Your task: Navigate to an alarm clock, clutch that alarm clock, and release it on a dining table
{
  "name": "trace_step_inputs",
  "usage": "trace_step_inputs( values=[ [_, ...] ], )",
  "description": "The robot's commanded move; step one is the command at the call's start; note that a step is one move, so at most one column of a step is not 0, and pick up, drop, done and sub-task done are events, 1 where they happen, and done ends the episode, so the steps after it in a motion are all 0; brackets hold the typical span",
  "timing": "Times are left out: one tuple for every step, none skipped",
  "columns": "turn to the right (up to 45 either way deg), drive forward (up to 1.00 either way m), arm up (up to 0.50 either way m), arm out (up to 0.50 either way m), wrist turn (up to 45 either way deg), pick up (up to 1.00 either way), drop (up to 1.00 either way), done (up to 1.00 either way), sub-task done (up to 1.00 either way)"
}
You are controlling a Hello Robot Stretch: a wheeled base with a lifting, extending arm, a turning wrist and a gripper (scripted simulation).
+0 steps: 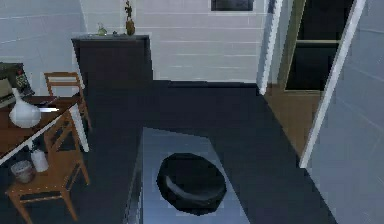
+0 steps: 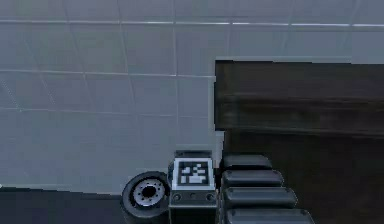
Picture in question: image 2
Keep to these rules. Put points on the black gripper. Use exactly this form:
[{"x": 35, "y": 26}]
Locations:
[{"x": 146, "y": 195}]

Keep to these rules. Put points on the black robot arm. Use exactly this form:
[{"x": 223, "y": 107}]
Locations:
[{"x": 256, "y": 196}]

